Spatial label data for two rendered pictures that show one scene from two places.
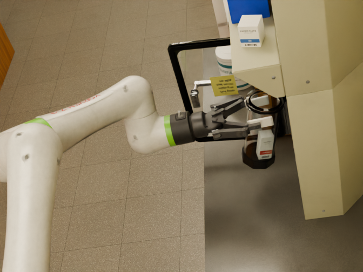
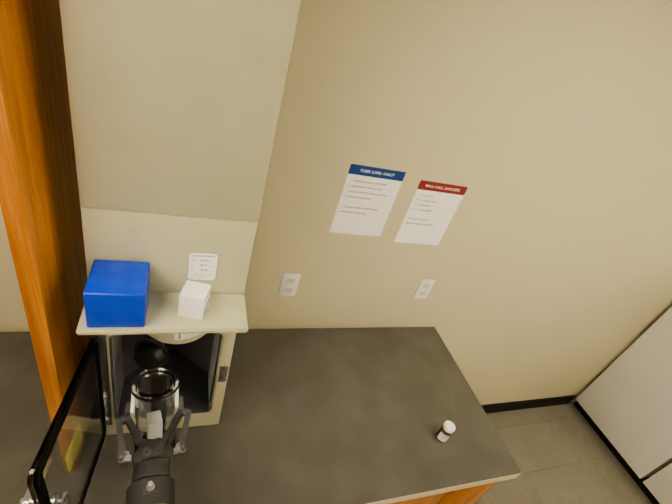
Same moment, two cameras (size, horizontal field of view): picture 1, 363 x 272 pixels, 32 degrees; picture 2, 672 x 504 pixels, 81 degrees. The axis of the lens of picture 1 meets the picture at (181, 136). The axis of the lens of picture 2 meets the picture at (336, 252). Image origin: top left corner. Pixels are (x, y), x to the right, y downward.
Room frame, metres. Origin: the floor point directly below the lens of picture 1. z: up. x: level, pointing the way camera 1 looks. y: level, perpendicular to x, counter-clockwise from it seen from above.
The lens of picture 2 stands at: (1.46, 0.38, 2.16)
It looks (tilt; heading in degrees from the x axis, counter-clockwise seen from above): 33 degrees down; 231
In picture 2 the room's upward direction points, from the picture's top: 19 degrees clockwise
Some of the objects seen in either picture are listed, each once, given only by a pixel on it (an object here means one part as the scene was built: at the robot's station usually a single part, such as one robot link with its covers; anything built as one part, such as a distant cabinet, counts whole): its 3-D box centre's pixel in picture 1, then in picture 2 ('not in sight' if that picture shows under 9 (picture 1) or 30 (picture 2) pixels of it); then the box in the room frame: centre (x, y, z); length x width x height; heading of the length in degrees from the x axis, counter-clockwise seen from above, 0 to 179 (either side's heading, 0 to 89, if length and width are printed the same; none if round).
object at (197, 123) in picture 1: (208, 122); (152, 461); (1.39, -0.09, 1.22); 0.09 x 0.08 x 0.07; 79
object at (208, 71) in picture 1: (229, 92); (76, 448); (1.53, -0.18, 1.19); 0.30 x 0.01 x 0.40; 69
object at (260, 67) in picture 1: (255, 46); (169, 326); (1.33, -0.25, 1.46); 0.32 x 0.12 x 0.10; 167
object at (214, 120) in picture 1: (230, 126); (170, 431); (1.34, -0.14, 1.22); 0.11 x 0.01 x 0.04; 52
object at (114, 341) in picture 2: not in sight; (169, 342); (1.29, -0.43, 1.19); 0.26 x 0.24 x 0.35; 167
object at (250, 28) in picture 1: (251, 31); (194, 300); (1.29, -0.24, 1.54); 0.05 x 0.05 x 0.06; 61
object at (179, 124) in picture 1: (183, 127); (150, 496); (1.40, -0.01, 1.22); 0.09 x 0.06 x 0.12; 169
